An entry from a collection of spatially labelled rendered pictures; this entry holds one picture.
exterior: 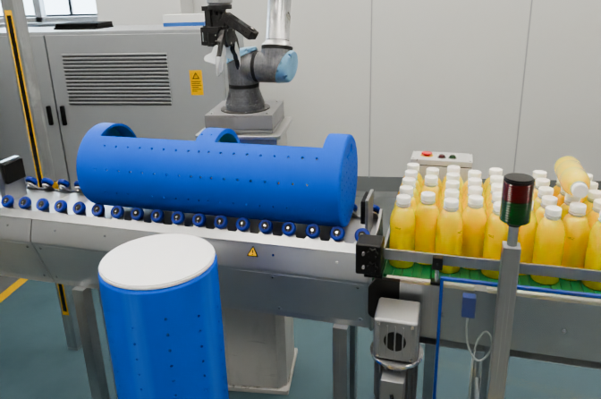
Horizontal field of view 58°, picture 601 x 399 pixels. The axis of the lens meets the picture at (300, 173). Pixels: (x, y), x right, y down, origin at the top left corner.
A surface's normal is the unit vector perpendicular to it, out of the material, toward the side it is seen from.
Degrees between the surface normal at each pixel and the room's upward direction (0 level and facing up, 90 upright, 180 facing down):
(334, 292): 110
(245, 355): 90
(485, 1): 90
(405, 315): 0
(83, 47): 90
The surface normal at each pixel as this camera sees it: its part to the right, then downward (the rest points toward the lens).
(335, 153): -0.19, -0.54
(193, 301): 0.69, 0.22
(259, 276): -0.25, 0.61
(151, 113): -0.14, 0.32
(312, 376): -0.03, -0.95
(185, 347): 0.52, 0.26
